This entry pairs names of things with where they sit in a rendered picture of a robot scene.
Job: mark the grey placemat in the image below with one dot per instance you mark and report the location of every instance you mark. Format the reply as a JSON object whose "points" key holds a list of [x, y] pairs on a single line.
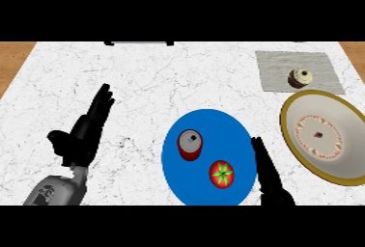
{"points": [[285, 69]]}

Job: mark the dark appliance with pale panel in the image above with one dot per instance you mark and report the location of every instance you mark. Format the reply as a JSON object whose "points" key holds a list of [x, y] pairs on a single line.
{"points": [[138, 42]]}

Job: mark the red can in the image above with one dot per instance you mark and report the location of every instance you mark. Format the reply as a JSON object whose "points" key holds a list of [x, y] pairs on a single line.
{"points": [[189, 145]]}

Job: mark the chocolate cupcake with cream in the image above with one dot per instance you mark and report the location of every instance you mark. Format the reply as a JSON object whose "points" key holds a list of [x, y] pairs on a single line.
{"points": [[300, 77]]}

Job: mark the red tomato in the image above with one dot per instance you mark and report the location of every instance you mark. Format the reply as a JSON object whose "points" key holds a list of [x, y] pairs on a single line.
{"points": [[221, 174]]}

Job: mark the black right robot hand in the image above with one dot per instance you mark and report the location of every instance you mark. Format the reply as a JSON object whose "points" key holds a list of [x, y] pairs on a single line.
{"points": [[268, 175]]}

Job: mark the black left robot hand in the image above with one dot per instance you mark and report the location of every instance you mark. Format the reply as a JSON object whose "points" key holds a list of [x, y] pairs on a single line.
{"points": [[84, 135]]}

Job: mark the gold-rimmed white bowl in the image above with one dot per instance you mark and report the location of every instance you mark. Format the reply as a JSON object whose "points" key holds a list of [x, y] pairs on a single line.
{"points": [[328, 135]]}

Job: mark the blue plate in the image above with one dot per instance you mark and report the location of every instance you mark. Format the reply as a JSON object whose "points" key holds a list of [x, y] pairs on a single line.
{"points": [[208, 157]]}

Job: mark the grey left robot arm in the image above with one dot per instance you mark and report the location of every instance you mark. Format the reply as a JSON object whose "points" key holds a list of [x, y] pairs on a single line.
{"points": [[56, 190]]}

